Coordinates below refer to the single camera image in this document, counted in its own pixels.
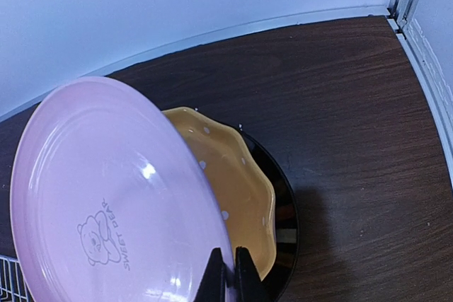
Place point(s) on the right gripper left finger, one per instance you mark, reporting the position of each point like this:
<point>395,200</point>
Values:
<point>212,287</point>

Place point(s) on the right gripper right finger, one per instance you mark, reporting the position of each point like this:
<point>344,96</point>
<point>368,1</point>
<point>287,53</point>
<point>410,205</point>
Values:
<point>248,285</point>

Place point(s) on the black striped plate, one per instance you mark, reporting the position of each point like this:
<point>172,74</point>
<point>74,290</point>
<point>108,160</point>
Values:
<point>286,220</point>

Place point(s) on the yellow dotted plate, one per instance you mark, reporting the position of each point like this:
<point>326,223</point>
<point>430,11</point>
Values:
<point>245,194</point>

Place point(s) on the light pink plate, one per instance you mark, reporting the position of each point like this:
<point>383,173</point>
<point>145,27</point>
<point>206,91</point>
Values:
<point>107,201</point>

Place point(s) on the white wire dish rack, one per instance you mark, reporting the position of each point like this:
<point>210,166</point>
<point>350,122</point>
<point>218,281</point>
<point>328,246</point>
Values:
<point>13,285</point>

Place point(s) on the right aluminium frame post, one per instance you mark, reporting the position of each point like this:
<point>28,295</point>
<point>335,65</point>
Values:
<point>427,67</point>

